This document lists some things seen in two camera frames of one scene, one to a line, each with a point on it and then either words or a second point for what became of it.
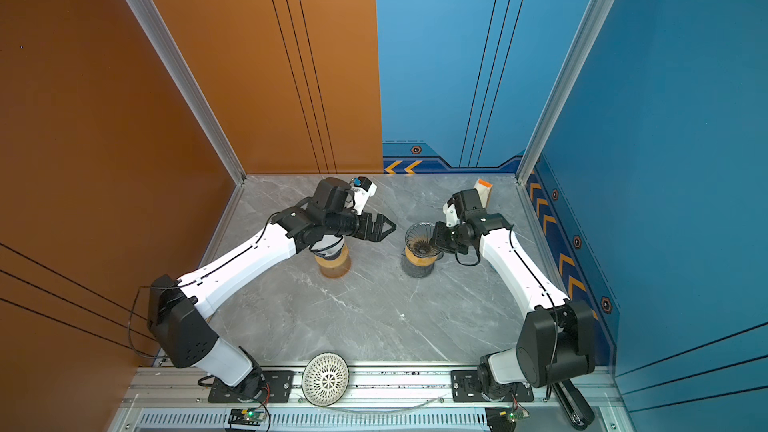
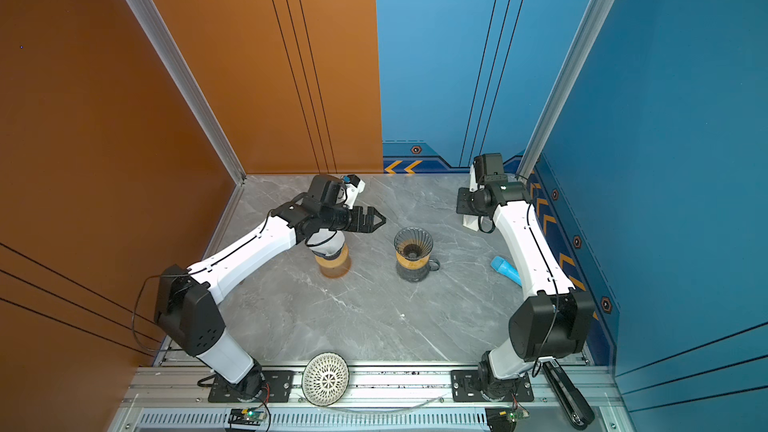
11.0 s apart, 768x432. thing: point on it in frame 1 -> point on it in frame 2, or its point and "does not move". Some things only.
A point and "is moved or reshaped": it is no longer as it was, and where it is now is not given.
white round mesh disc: (325, 378) does not move
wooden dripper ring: (419, 261) is moved or reshaped
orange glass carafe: (337, 272) does not move
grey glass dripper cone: (418, 240) is moved or reshaped
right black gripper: (438, 238) -> (462, 206)
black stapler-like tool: (576, 407) does not move
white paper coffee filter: (328, 245) does not move
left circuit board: (246, 417) does not move
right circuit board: (503, 419) does not move
